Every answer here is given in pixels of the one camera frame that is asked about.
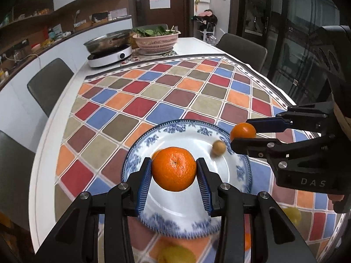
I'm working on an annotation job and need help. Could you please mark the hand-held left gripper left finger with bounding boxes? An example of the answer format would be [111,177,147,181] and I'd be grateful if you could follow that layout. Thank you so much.
[34,157,152,263]

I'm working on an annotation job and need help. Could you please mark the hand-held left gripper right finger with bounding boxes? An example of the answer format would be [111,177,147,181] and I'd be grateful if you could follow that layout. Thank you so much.
[196,157,319,263]

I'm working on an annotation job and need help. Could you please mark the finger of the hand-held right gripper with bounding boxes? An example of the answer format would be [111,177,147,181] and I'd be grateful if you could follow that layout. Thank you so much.
[230,135,336,171]
[246,101,333,135]

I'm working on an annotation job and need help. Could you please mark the brown longan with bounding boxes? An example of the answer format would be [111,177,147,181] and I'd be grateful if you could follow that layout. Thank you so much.
[212,140,227,158]

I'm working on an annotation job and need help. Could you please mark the blue and white porcelain plate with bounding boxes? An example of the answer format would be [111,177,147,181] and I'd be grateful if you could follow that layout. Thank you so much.
[122,119,252,238]

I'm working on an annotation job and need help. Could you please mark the large orange mandarin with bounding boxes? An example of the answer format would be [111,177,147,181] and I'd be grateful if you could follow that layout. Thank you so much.
[152,146,197,192]

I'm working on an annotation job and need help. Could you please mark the yellow-green apple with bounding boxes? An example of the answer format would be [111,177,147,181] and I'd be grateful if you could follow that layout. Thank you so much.
[158,245,197,263]
[282,208,302,226]

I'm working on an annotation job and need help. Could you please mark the person's right hand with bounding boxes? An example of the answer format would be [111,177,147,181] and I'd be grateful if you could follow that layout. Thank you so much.
[328,93,351,203]

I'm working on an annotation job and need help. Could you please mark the colourful checked tablecloth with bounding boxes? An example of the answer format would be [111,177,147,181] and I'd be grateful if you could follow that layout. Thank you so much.
[53,55,346,263]

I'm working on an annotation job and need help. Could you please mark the glass sliding door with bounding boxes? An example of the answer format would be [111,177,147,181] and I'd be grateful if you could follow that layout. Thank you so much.
[241,0,342,107]

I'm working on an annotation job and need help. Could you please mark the black child high chair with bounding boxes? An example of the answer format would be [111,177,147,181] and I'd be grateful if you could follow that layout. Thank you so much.
[192,14,218,43]

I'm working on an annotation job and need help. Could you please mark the patterned table mat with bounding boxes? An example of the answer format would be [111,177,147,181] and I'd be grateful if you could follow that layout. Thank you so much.
[116,49,179,67]

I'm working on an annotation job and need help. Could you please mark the white induction cooker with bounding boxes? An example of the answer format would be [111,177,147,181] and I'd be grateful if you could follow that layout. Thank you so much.
[87,44,133,68]

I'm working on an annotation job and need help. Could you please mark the pink plastic colander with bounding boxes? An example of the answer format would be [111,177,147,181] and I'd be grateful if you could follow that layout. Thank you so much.
[132,31,181,54]

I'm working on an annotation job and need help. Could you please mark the dark brown door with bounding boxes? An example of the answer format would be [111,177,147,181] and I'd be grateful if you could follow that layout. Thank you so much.
[129,0,192,37]

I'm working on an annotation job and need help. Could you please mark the stainless steel pot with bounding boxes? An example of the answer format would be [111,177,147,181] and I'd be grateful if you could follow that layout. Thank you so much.
[84,29,132,54]

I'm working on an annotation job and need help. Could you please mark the green leafy vegetables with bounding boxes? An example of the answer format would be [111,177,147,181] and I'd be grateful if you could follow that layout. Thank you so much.
[133,25,179,37]

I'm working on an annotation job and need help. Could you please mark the white base cabinet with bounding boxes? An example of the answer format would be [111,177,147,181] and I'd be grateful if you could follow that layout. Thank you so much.
[0,15,133,132]

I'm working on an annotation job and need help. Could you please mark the black bag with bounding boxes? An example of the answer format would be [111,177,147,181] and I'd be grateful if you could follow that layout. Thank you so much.
[91,12,109,24]

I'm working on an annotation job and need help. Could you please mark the teal box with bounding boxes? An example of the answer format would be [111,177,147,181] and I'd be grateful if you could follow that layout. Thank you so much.
[48,24,63,37]

